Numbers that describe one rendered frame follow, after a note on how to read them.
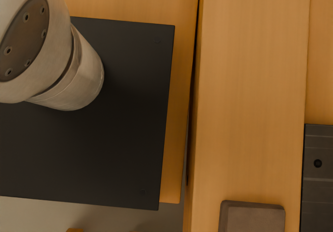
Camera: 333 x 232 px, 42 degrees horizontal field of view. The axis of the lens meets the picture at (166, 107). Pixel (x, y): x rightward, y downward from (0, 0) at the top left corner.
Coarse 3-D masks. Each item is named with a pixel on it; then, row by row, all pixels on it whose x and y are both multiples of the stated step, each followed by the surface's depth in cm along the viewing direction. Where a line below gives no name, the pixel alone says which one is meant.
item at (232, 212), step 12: (228, 204) 54; (240, 204) 54; (252, 204) 54; (264, 204) 54; (276, 204) 55; (228, 216) 52; (240, 216) 52; (252, 216) 52; (264, 216) 52; (276, 216) 52; (228, 228) 52; (240, 228) 52; (252, 228) 52; (264, 228) 52; (276, 228) 52
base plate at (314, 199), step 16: (304, 128) 56; (320, 128) 56; (304, 144) 56; (320, 144) 56; (304, 160) 56; (320, 160) 56; (304, 176) 56; (320, 176) 56; (304, 192) 55; (320, 192) 56; (304, 208) 55; (320, 208) 55; (304, 224) 55; (320, 224) 55
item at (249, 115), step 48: (240, 0) 56; (288, 0) 56; (240, 48) 56; (288, 48) 56; (192, 96) 64; (240, 96) 56; (288, 96) 56; (192, 144) 59; (240, 144) 56; (288, 144) 56; (192, 192) 56; (240, 192) 55; (288, 192) 55
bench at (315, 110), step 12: (312, 0) 58; (324, 0) 58; (312, 12) 58; (324, 12) 58; (312, 24) 58; (324, 24) 58; (312, 36) 58; (324, 36) 58; (312, 48) 58; (324, 48) 58; (312, 60) 58; (324, 60) 58; (312, 72) 58; (324, 72) 58; (312, 84) 58; (324, 84) 58; (312, 96) 58; (324, 96) 58; (312, 108) 58; (324, 108) 58; (312, 120) 58; (324, 120) 58
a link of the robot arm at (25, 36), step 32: (0, 0) 23; (32, 0) 25; (0, 32) 23; (32, 32) 27; (64, 32) 34; (0, 64) 25; (32, 64) 30; (64, 64) 36; (0, 96) 29; (32, 96) 38
